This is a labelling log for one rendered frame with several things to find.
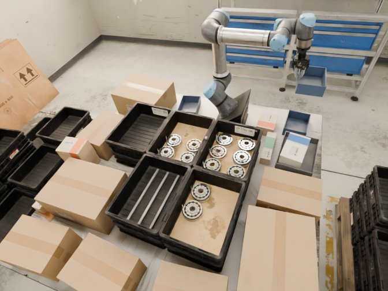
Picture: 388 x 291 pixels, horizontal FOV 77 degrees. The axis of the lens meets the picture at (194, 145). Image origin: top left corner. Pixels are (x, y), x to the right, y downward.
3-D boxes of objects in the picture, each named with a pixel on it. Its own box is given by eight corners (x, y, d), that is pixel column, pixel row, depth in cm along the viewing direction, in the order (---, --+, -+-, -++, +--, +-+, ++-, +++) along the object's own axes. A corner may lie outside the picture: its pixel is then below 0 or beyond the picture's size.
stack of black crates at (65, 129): (84, 137, 269) (64, 105, 235) (107, 142, 260) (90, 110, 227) (60, 165, 245) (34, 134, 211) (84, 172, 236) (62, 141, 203)
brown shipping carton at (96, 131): (111, 125, 195) (103, 109, 183) (133, 132, 187) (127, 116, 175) (85, 152, 178) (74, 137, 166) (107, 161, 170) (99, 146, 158)
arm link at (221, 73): (210, 92, 179) (201, 17, 137) (217, 79, 187) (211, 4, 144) (226, 95, 175) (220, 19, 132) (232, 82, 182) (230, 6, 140)
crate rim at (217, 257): (192, 168, 134) (191, 166, 133) (246, 184, 125) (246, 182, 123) (157, 237, 111) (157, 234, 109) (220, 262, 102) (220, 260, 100)
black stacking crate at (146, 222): (149, 165, 151) (145, 153, 142) (193, 178, 141) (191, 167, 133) (112, 223, 128) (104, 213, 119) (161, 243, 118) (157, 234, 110)
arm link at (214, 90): (211, 108, 174) (198, 94, 169) (218, 95, 180) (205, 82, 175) (222, 102, 164) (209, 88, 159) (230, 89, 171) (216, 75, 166)
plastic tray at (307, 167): (284, 136, 158) (285, 130, 154) (317, 144, 151) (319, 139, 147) (273, 167, 143) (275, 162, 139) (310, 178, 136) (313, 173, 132)
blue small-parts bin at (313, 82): (297, 74, 156) (299, 64, 151) (322, 77, 152) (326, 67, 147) (294, 93, 144) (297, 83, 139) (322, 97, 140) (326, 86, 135)
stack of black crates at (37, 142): (55, 130, 280) (44, 115, 263) (77, 135, 272) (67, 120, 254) (30, 157, 256) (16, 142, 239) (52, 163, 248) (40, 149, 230)
